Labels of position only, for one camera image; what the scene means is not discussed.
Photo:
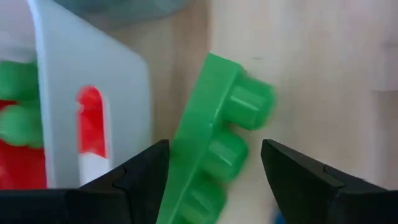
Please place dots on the green two-stud block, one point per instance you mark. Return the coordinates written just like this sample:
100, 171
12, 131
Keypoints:
18, 124

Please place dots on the long green stud block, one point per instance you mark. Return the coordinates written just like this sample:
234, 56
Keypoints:
211, 124

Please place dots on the large red stud block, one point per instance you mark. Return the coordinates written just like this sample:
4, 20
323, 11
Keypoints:
91, 124

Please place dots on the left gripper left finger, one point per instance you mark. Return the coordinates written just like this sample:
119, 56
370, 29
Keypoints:
93, 205

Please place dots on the white plastic bin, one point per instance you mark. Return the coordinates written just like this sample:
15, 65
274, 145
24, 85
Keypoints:
93, 56

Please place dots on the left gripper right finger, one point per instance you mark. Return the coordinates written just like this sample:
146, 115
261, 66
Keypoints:
326, 202

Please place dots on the blue stud block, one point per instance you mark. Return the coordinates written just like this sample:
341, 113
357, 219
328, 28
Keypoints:
279, 217

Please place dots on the clear plastic bin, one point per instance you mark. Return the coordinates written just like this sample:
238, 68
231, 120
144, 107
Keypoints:
124, 12

